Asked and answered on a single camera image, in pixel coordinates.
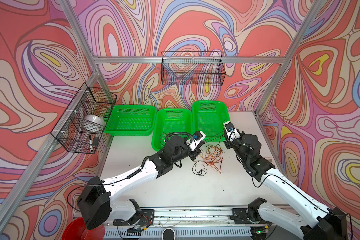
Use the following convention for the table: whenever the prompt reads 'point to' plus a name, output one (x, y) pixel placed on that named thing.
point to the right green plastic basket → (208, 117)
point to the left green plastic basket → (131, 120)
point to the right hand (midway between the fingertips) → (229, 130)
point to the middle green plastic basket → (171, 121)
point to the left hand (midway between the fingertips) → (204, 141)
